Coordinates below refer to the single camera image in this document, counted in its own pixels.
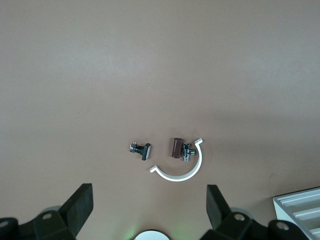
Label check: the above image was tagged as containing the chrome angle valve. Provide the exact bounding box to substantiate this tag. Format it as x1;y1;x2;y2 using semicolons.
181;142;197;163

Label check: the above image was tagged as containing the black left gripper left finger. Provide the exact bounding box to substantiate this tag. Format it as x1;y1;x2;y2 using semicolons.
0;183;94;240

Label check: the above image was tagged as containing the white plastic half ring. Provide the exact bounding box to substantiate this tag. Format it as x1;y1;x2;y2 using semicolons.
149;137;204;183

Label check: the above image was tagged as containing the dark brown cylinder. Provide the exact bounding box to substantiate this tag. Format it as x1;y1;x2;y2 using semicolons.
170;136;184;159

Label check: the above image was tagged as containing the white drawer cabinet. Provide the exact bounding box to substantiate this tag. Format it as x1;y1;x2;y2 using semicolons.
272;186;320;240

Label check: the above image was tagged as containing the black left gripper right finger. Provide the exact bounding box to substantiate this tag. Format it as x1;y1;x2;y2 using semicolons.
201;184;310;240

